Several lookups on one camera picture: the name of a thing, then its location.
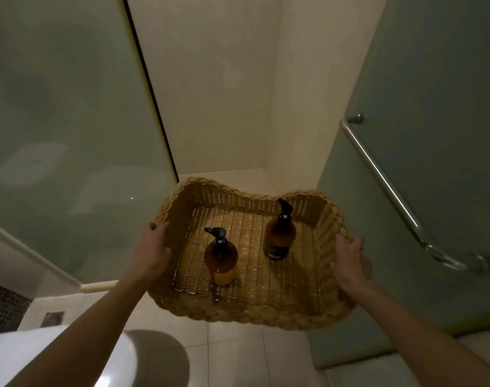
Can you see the person's left hand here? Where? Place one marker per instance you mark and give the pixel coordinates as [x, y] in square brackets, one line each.
[150, 255]

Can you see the person's right hand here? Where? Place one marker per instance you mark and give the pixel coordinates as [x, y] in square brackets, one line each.
[349, 265]

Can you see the person's left thumb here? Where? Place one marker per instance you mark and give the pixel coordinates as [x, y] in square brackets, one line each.
[164, 233]

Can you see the person's right thumb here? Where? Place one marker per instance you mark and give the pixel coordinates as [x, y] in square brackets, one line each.
[340, 247]

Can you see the woven wicker basket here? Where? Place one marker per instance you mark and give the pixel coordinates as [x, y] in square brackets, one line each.
[249, 274]

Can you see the person's right forearm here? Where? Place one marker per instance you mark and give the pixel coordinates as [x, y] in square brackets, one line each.
[418, 338]

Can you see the person's left forearm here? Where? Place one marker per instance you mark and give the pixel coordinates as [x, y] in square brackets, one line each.
[77, 338]

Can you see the amber pump bottle yellow label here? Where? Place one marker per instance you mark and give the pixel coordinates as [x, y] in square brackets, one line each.
[220, 257]

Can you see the amber pump bottle dark label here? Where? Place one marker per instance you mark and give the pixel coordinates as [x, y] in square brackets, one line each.
[280, 235]

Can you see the frosted glass shower door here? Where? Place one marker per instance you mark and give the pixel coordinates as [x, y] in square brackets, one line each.
[426, 177]

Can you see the frosted glass partition panel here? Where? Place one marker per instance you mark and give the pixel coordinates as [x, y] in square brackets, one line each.
[67, 128]

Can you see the white toilet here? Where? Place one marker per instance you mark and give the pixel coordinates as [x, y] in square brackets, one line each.
[67, 358]

